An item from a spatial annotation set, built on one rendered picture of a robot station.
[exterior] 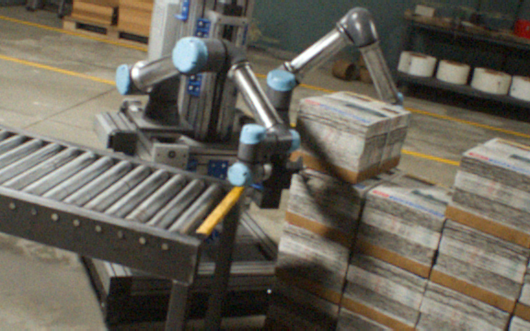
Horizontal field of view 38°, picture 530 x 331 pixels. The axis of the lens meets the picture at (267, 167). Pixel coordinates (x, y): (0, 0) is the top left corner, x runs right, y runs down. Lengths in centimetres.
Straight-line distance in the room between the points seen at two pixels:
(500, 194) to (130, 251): 116
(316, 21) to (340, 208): 671
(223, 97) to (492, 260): 130
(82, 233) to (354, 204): 99
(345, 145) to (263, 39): 685
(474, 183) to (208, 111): 119
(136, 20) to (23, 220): 664
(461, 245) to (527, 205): 26
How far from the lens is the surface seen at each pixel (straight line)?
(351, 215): 272
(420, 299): 270
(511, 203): 251
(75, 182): 240
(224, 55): 261
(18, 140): 273
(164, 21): 340
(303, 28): 936
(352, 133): 265
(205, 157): 311
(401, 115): 286
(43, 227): 223
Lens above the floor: 167
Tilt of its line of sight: 18 degrees down
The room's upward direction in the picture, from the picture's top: 11 degrees clockwise
